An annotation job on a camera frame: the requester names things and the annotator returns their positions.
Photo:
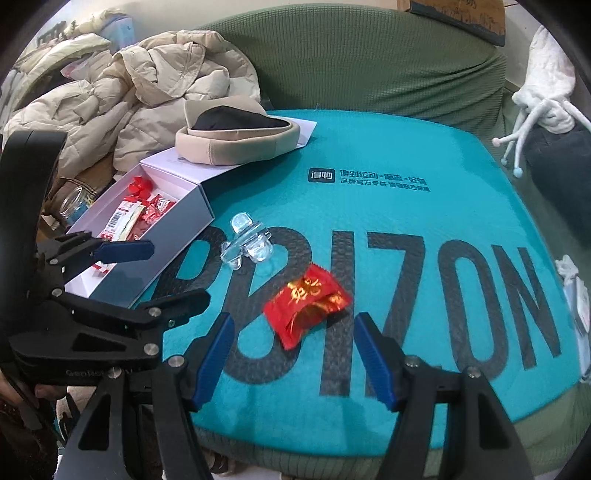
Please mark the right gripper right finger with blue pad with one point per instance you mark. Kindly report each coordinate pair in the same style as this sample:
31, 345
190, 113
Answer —
402, 380

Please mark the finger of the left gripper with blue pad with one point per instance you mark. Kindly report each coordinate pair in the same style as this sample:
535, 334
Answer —
76, 252

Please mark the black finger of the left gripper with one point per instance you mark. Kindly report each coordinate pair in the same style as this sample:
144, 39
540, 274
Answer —
164, 313

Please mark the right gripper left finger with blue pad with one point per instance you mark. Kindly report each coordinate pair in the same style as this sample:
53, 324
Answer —
198, 369

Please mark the long red white snack packet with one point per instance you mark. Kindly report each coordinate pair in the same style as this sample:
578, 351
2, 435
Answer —
122, 221

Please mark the Heinz ketchup sachet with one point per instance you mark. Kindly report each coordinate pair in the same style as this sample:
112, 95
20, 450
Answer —
156, 208

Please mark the white gift box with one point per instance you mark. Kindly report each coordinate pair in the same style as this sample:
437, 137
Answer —
174, 178

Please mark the clear plastic clip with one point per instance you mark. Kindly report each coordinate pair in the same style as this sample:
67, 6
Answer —
251, 241

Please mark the dark red Kisses packet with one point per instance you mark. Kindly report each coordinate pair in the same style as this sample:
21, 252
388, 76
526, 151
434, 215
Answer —
138, 230

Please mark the person's left hand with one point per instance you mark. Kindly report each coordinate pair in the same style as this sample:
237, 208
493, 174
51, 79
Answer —
17, 393

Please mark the clear plastic jar blue label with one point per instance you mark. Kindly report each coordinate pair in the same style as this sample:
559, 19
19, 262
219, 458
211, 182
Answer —
75, 204

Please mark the teal POIZON bubble mailer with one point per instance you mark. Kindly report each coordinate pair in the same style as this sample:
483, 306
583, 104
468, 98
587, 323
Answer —
422, 228

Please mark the beige puffer jacket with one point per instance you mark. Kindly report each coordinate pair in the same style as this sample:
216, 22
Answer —
135, 106

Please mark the white tissue and plastic pack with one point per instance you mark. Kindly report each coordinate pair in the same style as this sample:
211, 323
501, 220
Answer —
578, 300

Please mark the dark blue folded garment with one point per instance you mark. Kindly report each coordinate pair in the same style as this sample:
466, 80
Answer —
559, 165

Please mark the cardboard box on sofa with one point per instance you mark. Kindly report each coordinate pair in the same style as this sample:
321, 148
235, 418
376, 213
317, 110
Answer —
484, 19

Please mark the brown corduroy garment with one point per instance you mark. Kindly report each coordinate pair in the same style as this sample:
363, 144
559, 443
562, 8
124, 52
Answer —
94, 178

